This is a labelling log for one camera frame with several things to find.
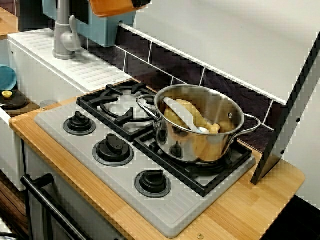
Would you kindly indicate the yellow toy chicken drumstick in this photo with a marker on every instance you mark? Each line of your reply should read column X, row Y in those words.
column 197, row 116

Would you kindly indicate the dark tile backsplash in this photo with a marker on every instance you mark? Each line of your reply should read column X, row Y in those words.
column 175, row 67

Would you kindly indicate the small black stove knob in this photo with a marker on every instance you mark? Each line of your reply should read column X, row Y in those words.
column 152, row 183
column 79, row 123

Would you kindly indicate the stainless steel pot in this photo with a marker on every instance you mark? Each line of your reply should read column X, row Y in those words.
column 180, row 145

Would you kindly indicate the grey toy stove panel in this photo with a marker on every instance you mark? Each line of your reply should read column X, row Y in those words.
column 105, row 180

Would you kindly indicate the black burner grate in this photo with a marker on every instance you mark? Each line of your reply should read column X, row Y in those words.
column 125, row 117

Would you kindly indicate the large black stove knob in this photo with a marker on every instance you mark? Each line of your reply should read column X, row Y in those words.
column 113, row 148

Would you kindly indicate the orange plastic toy pot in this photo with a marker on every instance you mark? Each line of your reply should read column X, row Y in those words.
column 110, row 7

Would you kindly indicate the blue toy plate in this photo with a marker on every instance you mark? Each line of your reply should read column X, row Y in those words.
column 7, row 77

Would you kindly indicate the blue-grey plastic box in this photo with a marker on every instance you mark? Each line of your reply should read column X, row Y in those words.
column 107, row 27

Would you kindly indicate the grey toy faucet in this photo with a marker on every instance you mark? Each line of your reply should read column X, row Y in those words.
column 63, row 37

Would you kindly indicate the white sink cabinet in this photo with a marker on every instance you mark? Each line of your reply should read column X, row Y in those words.
column 45, row 70

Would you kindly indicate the black upright post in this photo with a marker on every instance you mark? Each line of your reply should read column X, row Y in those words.
column 282, row 125

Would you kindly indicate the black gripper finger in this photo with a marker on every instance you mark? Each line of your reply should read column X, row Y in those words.
column 141, row 2

